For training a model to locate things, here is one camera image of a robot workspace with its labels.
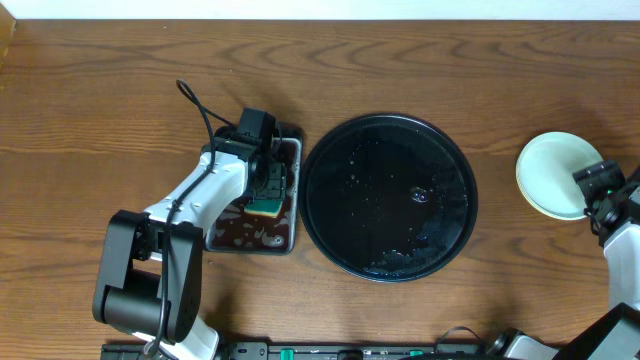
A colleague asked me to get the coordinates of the green yellow scrub sponge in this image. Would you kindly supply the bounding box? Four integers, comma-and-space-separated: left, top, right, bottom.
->
244, 199, 283, 218

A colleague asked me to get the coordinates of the light blue plate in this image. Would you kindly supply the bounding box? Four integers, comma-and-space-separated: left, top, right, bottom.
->
516, 132, 603, 214

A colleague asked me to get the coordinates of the yellow plate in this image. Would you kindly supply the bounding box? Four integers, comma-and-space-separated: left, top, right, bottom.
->
516, 179, 587, 221

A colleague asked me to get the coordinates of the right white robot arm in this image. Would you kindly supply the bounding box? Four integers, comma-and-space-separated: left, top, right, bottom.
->
486, 161, 639, 360

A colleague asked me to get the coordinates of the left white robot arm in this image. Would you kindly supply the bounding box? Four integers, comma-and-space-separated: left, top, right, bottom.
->
92, 138, 289, 359

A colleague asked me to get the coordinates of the black rectangular soapy water tray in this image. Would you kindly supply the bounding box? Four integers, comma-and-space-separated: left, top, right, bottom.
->
205, 124, 304, 255

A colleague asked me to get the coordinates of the black round serving tray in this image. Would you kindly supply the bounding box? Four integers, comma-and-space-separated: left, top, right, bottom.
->
298, 113, 478, 283

